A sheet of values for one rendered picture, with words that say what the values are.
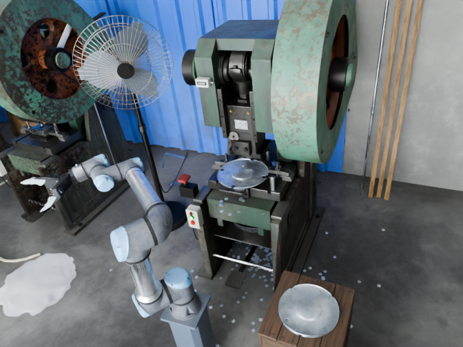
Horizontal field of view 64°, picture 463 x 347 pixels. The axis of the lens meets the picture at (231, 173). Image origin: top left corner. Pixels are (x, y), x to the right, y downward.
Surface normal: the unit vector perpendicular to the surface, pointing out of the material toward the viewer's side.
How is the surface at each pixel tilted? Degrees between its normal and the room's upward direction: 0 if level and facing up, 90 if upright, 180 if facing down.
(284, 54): 61
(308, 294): 0
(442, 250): 0
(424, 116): 90
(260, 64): 90
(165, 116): 90
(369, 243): 0
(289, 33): 50
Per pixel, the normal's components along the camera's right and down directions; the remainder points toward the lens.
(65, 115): 0.89, 0.18
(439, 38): -0.41, 0.55
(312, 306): -0.11, -0.82
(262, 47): -0.36, -0.19
